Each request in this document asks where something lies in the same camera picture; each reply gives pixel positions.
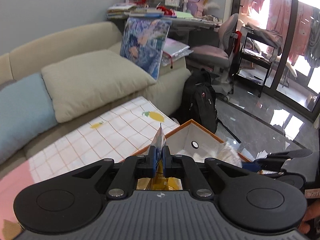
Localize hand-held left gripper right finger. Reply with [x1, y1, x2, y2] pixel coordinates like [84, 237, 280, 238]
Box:
[162, 146, 253, 200]

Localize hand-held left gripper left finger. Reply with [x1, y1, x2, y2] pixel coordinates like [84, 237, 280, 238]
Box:
[67, 146, 157, 200]

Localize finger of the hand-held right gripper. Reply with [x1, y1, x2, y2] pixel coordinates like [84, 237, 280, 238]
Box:
[260, 148, 313, 161]
[242, 160, 287, 178]

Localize shiny foil packet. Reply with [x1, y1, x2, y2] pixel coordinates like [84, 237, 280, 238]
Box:
[136, 122, 184, 192]

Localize clear plastic bag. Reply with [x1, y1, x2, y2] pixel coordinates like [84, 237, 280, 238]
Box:
[192, 141, 243, 168]

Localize orange cardboard box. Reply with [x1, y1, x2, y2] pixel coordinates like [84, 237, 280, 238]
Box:
[123, 119, 253, 166]

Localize person's right hand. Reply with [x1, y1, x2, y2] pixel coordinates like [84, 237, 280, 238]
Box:
[298, 200, 320, 235]

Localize checked lemon-print tablecloth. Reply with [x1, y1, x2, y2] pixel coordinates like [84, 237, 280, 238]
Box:
[0, 96, 181, 233]

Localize black backpack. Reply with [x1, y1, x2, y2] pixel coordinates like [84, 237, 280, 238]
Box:
[181, 69, 218, 134]

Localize beige pillow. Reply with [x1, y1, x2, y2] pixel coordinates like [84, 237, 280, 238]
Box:
[41, 49, 157, 124]

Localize black metal rack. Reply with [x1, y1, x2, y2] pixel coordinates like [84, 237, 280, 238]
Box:
[234, 26, 283, 98]

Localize clear plastic folders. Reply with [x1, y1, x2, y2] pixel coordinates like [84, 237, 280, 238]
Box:
[161, 38, 194, 67]

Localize hanging grey garment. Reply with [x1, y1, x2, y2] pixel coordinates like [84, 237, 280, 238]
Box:
[303, 12, 320, 68]

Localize blue figure-print pillow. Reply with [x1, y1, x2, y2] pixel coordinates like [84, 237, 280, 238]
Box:
[119, 17, 173, 81]

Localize pink grey office chair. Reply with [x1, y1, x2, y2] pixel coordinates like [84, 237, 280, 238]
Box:
[186, 13, 242, 102]

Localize hanging pink clothes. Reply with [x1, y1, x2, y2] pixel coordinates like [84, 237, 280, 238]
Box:
[266, 0, 313, 66]

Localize grey desk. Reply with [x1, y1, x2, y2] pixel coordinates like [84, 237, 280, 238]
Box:
[125, 15, 223, 46]

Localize light blue pillow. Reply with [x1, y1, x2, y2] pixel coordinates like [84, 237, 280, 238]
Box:
[0, 72, 57, 164]

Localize beige fabric sofa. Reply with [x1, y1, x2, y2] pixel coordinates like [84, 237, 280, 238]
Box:
[0, 21, 192, 166]

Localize pile of books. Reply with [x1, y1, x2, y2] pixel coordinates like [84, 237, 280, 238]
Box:
[107, 2, 165, 19]

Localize purple bag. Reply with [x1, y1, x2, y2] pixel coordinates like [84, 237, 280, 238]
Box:
[186, 0, 206, 18]

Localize black sliding door frame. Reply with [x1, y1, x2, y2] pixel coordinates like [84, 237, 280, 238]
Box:
[225, 0, 320, 123]

